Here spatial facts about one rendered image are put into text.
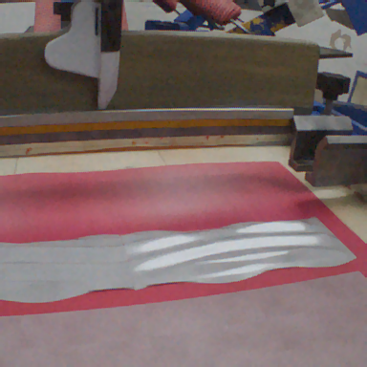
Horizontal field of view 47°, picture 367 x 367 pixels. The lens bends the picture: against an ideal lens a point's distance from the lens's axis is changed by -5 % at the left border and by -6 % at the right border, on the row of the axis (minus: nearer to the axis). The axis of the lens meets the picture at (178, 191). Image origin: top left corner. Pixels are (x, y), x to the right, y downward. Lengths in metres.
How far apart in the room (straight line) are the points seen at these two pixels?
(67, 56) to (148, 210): 0.15
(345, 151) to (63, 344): 0.30
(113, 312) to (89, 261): 0.05
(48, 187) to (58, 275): 0.15
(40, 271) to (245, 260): 0.14
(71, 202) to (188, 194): 0.11
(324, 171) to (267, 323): 0.18
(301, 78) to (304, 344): 0.26
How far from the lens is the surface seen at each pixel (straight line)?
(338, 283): 0.33
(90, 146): 0.52
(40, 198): 0.42
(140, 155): 0.51
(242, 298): 0.30
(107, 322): 0.27
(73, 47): 0.36
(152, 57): 0.39
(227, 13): 0.97
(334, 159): 0.42
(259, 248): 0.34
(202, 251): 0.33
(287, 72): 0.43
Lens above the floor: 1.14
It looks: 26 degrees down
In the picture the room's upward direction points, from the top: 4 degrees clockwise
